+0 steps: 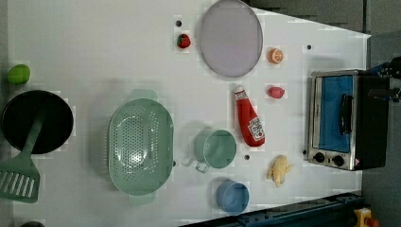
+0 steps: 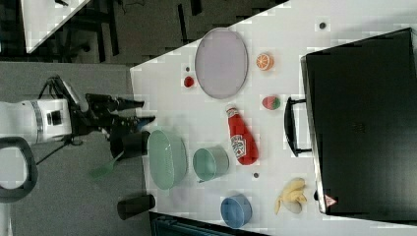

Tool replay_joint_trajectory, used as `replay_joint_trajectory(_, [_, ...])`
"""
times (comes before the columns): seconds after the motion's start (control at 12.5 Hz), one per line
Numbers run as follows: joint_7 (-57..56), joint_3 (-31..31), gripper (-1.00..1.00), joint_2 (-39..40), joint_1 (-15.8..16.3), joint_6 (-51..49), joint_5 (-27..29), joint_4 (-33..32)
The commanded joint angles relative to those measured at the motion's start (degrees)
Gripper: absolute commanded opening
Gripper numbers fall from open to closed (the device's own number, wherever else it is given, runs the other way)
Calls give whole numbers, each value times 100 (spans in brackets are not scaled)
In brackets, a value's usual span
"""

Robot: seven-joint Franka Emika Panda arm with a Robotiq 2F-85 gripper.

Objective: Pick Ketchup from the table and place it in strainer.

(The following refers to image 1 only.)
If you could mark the red ketchup bottle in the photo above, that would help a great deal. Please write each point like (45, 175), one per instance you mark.
(249, 122)

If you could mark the green oval strainer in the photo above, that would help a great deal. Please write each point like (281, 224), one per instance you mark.
(140, 146)

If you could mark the toy strawberry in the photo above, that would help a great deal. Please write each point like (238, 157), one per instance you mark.
(183, 41)

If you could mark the pink toy fruit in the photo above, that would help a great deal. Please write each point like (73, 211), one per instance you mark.
(276, 92)

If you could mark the grey round plate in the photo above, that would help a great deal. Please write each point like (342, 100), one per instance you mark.
(231, 38)

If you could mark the blue cup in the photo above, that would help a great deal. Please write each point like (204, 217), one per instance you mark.
(232, 197)

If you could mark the toy orange half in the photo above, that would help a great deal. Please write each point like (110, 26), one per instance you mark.
(275, 56)

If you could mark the toy peeled banana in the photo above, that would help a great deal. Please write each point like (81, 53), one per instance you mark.
(280, 168)

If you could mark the black toaster oven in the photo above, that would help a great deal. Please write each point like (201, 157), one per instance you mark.
(348, 123)

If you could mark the green toy fruit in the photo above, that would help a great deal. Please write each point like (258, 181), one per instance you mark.
(19, 74)

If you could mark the green slotted spatula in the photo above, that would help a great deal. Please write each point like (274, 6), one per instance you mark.
(20, 178)

